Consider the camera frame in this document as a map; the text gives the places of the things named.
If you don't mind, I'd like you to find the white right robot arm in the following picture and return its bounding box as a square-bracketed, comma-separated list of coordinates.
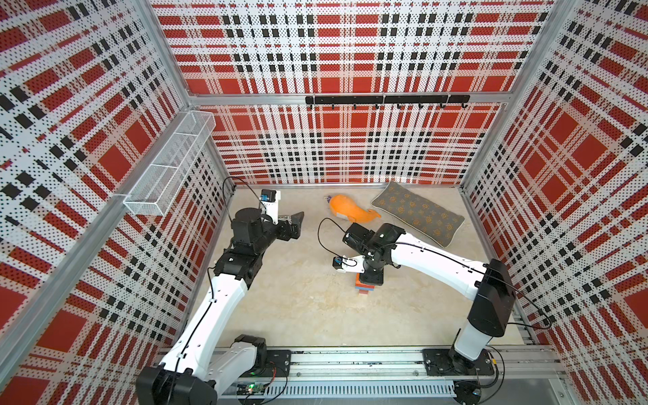
[332, 224, 516, 370]

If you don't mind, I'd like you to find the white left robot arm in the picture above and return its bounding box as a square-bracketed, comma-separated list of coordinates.
[136, 208, 305, 404]

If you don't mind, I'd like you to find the orange plush toy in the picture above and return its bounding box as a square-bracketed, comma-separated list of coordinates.
[327, 194, 381, 224]

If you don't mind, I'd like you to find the grey patterned cushion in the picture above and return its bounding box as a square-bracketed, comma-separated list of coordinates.
[371, 182, 465, 247]

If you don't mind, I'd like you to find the green circuit board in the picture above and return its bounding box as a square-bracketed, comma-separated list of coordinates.
[236, 382, 267, 397]

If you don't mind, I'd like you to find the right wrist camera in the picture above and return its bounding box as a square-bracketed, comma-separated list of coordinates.
[332, 256, 365, 273]

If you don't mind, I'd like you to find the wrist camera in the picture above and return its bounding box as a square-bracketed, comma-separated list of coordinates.
[332, 256, 365, 273]
[259, 189, 281, 224]

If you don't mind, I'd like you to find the black right camera cable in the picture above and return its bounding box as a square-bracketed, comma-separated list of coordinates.
[316, 217, 358, 267]

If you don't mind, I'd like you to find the black camera cable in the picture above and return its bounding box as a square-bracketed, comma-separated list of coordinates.
[316, 217, 358, 267]
[222, 175, 267, 224]

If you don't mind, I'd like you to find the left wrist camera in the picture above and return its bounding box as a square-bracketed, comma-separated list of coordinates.
[259, 189, 281, 224]

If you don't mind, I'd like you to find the white wire mesh basket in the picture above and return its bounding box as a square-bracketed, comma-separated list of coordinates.
[124, 111, 215, 216]

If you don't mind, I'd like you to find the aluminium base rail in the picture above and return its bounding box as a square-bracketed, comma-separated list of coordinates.
[215, 345, 576, 404]

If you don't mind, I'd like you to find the black hook rail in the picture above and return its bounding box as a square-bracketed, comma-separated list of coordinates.
[305, 94, 471, 106]

